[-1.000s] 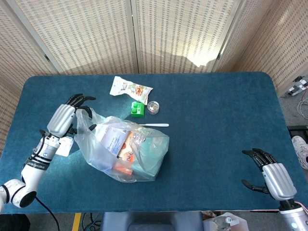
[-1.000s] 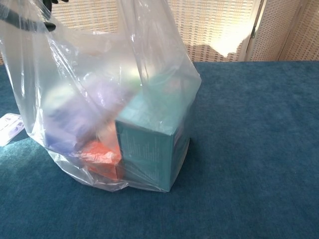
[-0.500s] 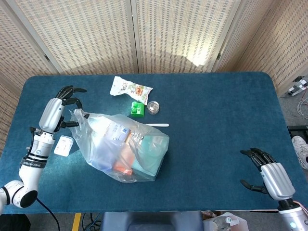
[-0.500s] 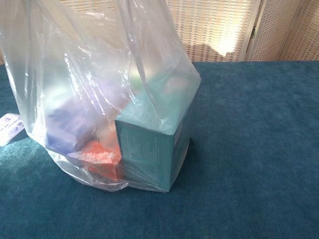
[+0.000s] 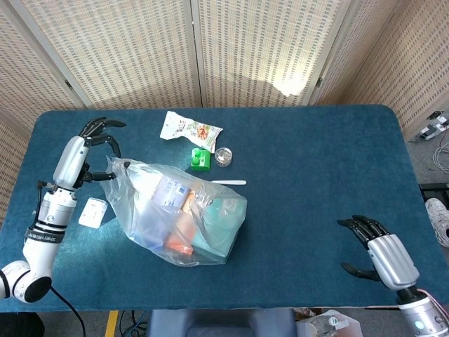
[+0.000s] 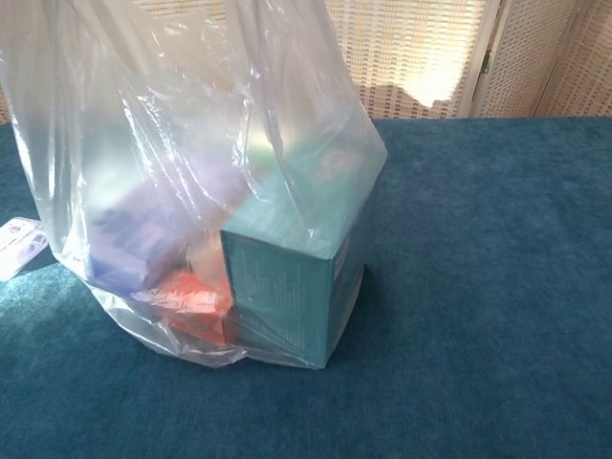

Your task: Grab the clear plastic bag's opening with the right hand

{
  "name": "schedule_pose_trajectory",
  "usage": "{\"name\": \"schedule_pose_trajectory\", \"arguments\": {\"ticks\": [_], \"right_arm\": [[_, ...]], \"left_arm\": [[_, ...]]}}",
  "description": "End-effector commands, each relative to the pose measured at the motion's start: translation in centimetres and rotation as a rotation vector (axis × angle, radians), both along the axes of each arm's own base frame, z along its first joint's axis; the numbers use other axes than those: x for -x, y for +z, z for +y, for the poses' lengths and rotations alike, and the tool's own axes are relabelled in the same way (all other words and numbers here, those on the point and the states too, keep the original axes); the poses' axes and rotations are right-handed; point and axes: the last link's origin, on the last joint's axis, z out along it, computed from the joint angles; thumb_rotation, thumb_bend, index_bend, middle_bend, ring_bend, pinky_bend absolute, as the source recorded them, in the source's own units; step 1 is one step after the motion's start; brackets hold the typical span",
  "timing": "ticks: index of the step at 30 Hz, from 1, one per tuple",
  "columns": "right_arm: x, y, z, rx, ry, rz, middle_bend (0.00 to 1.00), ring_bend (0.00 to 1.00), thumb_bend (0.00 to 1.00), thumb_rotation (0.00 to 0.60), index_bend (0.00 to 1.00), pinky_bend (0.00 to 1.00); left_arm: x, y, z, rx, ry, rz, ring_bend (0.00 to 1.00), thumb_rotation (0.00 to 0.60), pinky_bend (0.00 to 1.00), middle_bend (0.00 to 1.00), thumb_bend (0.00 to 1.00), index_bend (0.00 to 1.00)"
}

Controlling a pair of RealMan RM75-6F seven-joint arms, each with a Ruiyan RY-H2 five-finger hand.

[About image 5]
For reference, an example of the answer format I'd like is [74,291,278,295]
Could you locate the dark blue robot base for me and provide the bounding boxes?
[145,308,299,337]

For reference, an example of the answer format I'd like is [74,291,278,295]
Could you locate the orange snack packet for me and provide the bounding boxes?
[163,217,196,256]

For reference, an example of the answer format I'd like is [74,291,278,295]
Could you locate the white snack packet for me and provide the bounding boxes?
[159,110,225,154]

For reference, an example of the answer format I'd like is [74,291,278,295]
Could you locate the white labelled packet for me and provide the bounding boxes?
[151,172,193,212]

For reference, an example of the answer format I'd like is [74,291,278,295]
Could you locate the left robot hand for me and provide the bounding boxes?
[52,117,132,193]

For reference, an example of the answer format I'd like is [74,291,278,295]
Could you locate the blue floor cables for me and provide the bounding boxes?
[118,310,149,337]

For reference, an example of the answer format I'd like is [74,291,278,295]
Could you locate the woven folding screen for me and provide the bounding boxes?
[0,0,449,227]

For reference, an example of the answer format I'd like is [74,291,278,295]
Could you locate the green plastic block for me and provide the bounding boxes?
[189,147,213,173]

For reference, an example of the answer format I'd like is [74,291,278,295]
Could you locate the clear plastic bag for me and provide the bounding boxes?
[100,156,248,268]

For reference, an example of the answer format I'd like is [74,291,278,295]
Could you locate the teal cardboard box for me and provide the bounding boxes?
[192,196,247,265]

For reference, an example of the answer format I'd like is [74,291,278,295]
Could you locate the clear round container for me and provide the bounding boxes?
[213,147,234,168]

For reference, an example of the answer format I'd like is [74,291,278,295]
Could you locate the white sneaker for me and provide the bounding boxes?
[424,197,449,249]

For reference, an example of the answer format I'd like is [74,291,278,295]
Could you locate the white floor cables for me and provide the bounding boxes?
[430,138,449,173]

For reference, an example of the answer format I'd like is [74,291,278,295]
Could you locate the teal velvet tablecloth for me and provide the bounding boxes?
[0,104,449,314]

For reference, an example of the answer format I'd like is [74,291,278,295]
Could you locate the purple blue pouch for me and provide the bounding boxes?
[137,212,173,252]

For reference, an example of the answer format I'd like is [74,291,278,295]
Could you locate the clear plastic tub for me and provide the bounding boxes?
[296,308,364,337]

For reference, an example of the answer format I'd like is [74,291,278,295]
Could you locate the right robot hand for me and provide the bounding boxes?
[337,214,420,292]

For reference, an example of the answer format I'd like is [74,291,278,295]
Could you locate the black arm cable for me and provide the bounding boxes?
[48,285,87,337]

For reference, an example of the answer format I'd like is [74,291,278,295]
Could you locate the black floor stand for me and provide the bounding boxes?
[418,183,449,201]

